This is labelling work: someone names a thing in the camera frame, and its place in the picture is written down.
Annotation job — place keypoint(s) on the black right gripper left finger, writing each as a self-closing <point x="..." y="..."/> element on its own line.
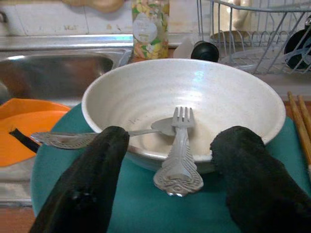
<point x="90" y="184"/>

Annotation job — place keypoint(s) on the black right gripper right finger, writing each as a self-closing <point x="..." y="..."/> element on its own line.
<point x="252" y="189"/>

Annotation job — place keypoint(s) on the white ceramic bowl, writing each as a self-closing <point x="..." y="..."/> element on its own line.
<point x="158" y="92"/>

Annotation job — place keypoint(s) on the ornate silver spoon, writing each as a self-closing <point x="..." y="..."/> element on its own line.
<point x="63" y="140"/>

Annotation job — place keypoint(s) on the teal plate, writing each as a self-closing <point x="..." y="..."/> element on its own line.
<point x="145" y="206"/>

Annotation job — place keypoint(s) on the ornate silver fork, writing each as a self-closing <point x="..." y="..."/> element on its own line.
<point x="178" y="167"/>

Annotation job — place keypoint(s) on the stainless steel sink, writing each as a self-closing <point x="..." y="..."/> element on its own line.
<point x="60" y="72"/>

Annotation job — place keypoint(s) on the clear plastic lid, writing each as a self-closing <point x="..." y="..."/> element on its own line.
<point x="243" y="59"/>

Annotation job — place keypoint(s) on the black round utensil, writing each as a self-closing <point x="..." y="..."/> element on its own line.
<point x="295" y="48"/>

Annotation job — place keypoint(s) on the white plastic bottle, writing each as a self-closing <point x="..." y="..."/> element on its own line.
<point x="183" y="48"/>

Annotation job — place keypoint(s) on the floral print bottle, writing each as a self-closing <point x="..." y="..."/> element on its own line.
<point x="150" y="29"/>

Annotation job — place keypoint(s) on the wooden cutting board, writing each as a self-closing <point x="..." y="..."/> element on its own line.
<point x="97" y="4"/>

